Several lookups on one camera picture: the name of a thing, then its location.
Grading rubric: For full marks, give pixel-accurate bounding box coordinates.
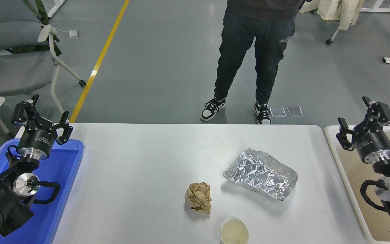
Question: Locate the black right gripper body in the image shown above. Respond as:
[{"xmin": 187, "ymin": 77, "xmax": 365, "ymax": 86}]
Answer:
[{"xmin": 353, "ymin": 130, "xmax": 390, "ymax": 162}]

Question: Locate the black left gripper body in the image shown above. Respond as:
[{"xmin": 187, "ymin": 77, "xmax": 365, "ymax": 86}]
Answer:
[{"xmin": 17, "ymin": 119, "xmax": 59, "ymax": 158}]

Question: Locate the silver foil tray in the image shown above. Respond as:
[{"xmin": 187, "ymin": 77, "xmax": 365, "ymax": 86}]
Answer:
[{"xmin": 223, "ymin": 148, "xmax": 299, "ymax": 202}]

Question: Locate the white paper cup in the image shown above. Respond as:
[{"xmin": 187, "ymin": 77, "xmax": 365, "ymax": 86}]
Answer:
[{"xmin": 220, "ymin": 217, "xmax": 249, "ymax": 244}]

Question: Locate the tan paper ball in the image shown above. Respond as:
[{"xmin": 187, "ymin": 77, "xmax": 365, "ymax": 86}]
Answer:
[{"xmin": 185, "ymin": 182, "xmax": 213, "ymax": 215}]

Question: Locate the large pale plastic bin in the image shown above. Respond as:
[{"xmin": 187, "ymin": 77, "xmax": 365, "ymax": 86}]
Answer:
[{"xmin": 323, "ymin": 125, "xmax": 390, "ymax": 244}]

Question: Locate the blue plastic tray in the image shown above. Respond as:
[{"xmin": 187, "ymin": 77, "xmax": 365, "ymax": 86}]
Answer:
[{"xmin": 0, "ymin": 139, "xmax": 84, "ymax": 244}]

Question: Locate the grey office chair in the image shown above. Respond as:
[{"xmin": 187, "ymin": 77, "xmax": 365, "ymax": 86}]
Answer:
[{"xmin": 0, "ymin": 0, "xmax": 87, "ymax": 116}]

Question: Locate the white desk base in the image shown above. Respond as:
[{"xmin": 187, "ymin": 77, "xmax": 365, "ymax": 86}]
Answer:
[{"xmin": 359, "ymin": 0, "xmax": 390, "ymax": 13}]

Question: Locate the white desk leg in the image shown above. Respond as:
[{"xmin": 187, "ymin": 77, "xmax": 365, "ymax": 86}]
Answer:
[{"xmin": 48, "ymin": 0, "xmax": 66, "ymax": 18}]

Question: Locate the cream white jacket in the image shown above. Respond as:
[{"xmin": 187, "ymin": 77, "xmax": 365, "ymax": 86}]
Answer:
[{"xmin": 298, "ymin": 0, "xmax": 365, "ymax": 31}]

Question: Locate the person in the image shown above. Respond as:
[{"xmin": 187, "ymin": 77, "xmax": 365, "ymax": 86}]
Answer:
[{"xmin": 200, "ymin": 0, "xmax": 304, "ymax": 125}]

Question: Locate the dark green strap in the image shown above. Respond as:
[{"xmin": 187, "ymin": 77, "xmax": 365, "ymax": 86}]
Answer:
[{"xmin": 9, "ymin": 0, "xmax": 62, "ymax": 57}]

